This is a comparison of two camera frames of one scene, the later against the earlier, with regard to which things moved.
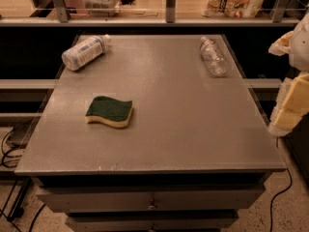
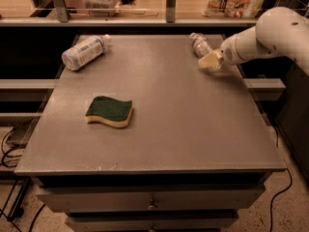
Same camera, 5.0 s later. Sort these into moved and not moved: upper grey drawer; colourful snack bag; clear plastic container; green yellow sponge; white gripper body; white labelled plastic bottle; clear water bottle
Moved: clear water bottle; white gripper body
Not moved: white labelled plastic bottle; upper grey drawer; green yellow sponge; clear plastic container; colourful snack bag
